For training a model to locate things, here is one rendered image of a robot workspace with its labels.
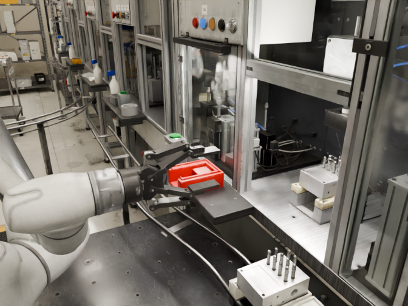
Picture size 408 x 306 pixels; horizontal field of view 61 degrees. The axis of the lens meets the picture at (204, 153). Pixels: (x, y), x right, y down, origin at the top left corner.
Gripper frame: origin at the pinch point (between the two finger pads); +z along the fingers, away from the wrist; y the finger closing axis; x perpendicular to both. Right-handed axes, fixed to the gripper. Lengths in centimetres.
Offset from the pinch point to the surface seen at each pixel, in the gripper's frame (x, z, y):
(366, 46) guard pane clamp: -20.4, 21.0, 28.1
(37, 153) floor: 326, -40, -112
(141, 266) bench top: 26, -11, -44
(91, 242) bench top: 46, -23, -44
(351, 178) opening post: -21.9, 21.4, 2.6
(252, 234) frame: 33, 38, -52
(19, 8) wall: 750, -27, 31
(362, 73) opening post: -20.1, 21.4, 23.4
